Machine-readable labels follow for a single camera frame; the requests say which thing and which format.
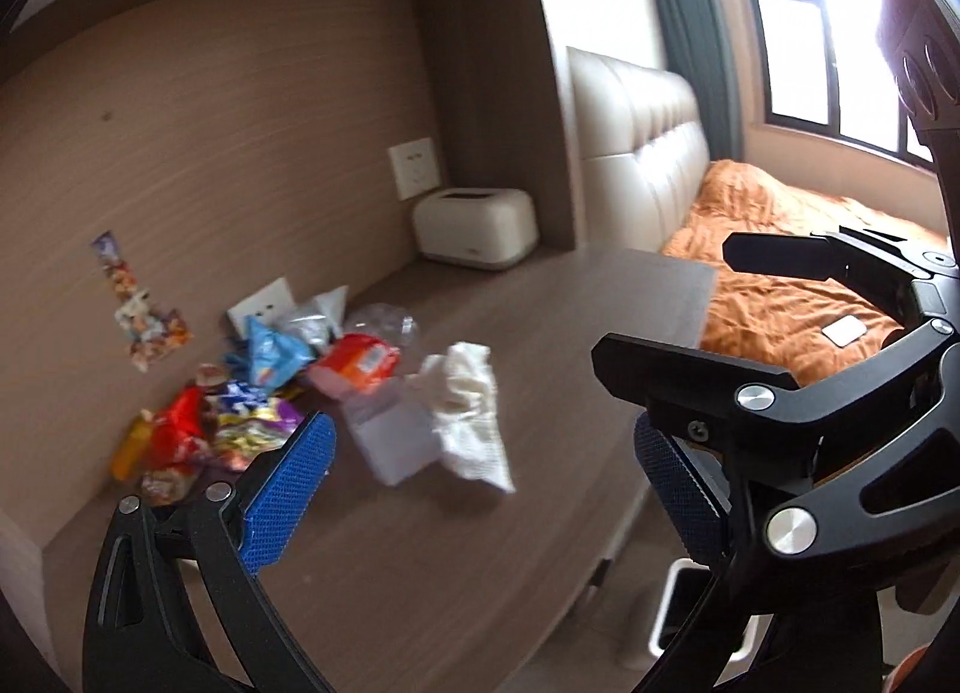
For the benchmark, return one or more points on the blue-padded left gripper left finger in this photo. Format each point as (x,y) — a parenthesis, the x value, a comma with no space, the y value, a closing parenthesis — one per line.
(141,633)

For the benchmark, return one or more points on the clear crumpled plastic wrapper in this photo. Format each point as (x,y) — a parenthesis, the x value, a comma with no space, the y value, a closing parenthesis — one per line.
(389,323)

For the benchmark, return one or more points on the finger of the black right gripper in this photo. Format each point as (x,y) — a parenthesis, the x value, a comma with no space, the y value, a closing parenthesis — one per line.
(697,370)
(902,278)

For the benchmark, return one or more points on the translucent plastic bag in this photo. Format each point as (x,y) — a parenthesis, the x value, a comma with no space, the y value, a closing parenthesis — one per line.
(393,430)

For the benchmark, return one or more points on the white card on bed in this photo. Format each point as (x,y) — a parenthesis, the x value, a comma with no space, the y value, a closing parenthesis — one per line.
(845,331)

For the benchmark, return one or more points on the silver white foil packet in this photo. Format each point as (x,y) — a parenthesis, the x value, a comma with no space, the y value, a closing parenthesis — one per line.
(318,323)

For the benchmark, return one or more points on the white paper towel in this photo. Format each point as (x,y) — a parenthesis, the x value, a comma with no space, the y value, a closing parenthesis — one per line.
(460,392)

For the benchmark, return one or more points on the orange red snack packet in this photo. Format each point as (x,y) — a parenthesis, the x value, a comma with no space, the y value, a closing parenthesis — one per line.
(356,364)

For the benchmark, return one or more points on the black framed window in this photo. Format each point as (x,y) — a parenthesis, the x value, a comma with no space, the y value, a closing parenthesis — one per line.
(823,74)

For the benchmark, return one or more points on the red white snack bag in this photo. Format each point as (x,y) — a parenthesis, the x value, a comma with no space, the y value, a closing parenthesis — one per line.
(177,449)

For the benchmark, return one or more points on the upper white wall socket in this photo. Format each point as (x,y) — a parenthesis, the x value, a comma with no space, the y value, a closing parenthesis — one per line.
(415,168)

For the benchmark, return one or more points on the blue snack wrapper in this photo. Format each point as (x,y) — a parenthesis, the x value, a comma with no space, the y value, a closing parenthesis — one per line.
(267,359)

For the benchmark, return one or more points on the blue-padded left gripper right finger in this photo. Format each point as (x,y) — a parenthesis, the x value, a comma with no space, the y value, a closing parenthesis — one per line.
(739,572)

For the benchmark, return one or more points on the white wall socket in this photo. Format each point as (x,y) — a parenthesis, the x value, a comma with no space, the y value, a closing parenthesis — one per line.
(415,168)
(266,305)

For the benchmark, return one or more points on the lower white wall socket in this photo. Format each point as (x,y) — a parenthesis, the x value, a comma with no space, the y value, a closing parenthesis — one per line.
(266,305)

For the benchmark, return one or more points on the white square trash bin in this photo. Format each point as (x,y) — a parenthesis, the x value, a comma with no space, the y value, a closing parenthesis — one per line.
(686,584)

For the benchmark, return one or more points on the dark green curtain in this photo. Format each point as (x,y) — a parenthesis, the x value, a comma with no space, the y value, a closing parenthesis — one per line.
(697,47)

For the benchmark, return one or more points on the colourful sticker strip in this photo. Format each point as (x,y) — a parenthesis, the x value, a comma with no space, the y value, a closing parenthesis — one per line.
(153,334)

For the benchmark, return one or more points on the cream padded headboard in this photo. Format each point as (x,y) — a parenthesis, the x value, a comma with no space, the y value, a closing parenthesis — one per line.
(642,150)

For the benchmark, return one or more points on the cream toaster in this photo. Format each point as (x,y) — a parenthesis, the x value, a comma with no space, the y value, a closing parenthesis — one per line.
(485,228)

